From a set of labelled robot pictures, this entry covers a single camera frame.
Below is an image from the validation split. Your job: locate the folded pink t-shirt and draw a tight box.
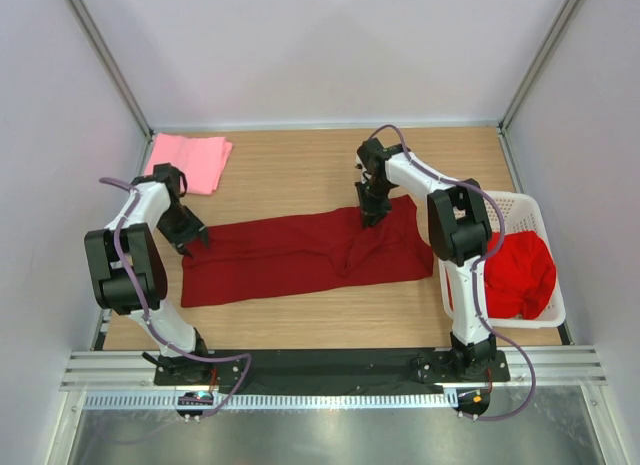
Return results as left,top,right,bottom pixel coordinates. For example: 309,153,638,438
143,134,233,195

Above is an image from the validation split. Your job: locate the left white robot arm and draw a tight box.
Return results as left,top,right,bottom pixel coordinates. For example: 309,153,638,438
84,163,213,385

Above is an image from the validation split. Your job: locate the aluminium frame rail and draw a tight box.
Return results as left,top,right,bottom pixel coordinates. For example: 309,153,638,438
60,284,166,390

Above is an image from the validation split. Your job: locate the bright red t-shirt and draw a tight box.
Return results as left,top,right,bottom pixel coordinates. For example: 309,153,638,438
484,231,557,320

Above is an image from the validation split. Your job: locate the dark red t-shirt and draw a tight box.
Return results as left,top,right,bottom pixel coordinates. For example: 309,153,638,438
181,195,434,308

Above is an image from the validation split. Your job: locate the orange t-shirt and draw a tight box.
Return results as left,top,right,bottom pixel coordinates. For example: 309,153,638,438
444,269,453,310

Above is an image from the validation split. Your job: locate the white slotted cable duct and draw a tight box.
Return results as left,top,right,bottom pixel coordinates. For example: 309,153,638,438
84,389,458,411

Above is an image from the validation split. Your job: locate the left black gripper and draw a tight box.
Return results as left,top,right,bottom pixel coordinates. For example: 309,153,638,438
157,204,208,258

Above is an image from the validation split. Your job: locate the white plastic basket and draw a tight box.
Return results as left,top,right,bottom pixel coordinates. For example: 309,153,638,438
435,190,567,331

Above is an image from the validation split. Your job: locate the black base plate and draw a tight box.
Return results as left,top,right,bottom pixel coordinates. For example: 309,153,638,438
142,348,510,395

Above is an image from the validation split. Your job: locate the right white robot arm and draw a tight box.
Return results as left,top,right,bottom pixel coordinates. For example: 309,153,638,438
355,137,497,381

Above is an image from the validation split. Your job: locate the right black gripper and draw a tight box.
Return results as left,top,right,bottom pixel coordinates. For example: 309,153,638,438
354,179,392,228

